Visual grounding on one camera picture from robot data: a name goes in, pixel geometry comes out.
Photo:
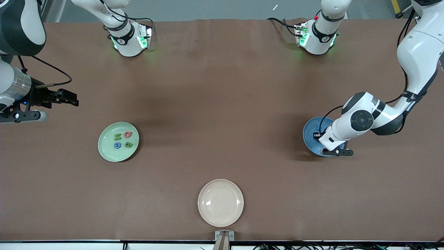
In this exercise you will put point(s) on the beige post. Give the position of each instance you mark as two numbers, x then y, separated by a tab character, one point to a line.
222	244

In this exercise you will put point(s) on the green plate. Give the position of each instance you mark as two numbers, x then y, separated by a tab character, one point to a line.
107	152

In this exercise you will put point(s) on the grey metal bracket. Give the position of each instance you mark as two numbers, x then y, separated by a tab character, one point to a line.
218	236

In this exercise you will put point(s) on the brown table cover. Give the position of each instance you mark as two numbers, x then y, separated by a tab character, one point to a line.
222	86

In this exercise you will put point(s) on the black table edge strip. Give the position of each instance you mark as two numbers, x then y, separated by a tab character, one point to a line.
69	241

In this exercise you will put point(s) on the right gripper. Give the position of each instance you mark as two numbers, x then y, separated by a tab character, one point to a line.
39	97

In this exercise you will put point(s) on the blue plate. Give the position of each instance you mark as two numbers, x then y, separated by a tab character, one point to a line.
310	133

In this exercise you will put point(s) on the green capital letter N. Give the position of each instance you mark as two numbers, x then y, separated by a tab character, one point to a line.
118	136

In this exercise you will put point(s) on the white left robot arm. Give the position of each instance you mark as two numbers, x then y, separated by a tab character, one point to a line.
416	52

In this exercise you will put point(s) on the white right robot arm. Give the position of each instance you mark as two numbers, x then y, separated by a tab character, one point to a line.
128	45

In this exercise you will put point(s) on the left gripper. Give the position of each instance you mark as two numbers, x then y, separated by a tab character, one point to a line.
316	135

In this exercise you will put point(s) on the stand leg with black foot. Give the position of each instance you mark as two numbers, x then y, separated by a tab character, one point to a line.
400	15

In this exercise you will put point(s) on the red capital letter Q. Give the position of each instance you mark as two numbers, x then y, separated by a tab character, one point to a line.
125	134

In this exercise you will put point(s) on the beige plate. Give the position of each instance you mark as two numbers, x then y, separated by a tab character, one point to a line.
220	203

